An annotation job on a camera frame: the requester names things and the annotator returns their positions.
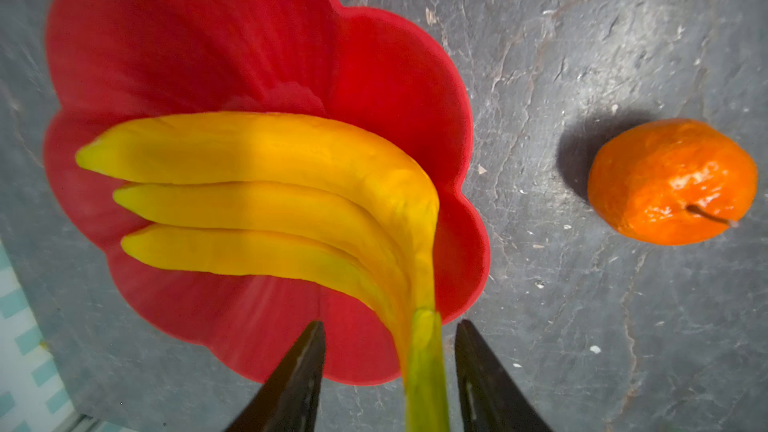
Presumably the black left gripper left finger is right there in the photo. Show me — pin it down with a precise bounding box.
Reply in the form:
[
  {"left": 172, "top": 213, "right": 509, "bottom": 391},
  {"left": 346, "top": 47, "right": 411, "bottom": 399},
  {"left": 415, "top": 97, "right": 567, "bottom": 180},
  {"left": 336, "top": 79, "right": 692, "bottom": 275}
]
[{"left": 226, "top": 321, "right": 326, "bottom": 432}]

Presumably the yellow fake banana bunch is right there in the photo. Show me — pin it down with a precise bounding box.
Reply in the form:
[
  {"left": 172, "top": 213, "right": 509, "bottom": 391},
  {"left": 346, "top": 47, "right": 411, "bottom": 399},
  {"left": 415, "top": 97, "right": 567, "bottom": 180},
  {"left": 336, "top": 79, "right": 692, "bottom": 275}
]
[{"left": 75, "top": 111, "right": 449, "bottom": 431}]

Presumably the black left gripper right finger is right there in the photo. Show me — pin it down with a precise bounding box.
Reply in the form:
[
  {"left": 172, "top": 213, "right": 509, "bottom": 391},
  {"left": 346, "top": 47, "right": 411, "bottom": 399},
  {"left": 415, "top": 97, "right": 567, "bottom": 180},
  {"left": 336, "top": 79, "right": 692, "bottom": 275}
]
[{"left": 454, "top": 319, "right": 551, "bottom": 432}]

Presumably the orange fake tangerine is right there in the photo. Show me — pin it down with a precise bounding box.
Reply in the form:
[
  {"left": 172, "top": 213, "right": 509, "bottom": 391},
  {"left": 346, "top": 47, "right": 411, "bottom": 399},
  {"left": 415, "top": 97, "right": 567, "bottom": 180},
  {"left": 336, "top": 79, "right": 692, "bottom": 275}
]
[{"left": 587, "top": 118, "right": 758, "bottom": 246}]

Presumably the red flower-shaped fruit bowl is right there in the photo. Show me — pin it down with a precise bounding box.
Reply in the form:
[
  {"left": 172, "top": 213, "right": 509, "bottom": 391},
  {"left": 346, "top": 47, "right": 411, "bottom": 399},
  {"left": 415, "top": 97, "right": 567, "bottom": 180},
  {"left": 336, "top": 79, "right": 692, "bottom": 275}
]
[{"left": 43, "top": 0, "right": 491, "bottom": 386}]

